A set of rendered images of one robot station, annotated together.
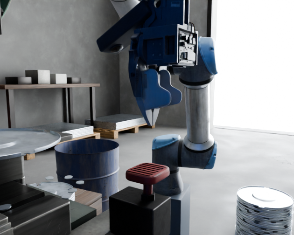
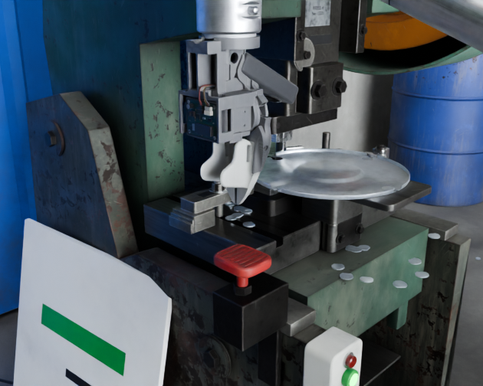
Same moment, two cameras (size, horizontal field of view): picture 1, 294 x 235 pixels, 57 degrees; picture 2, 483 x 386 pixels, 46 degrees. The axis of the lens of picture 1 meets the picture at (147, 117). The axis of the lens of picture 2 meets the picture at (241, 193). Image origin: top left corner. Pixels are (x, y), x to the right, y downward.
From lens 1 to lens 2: 0.93 m
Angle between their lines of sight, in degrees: 98
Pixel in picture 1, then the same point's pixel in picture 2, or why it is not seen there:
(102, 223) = not seen: hidden behind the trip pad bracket
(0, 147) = (303, 178)
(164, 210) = (231, 311)
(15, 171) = (322, 212)
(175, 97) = (226, 178)
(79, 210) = (303, 286)
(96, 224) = not seen: hidden behind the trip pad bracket
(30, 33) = not seen: outside the picture
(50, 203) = (251, 241)
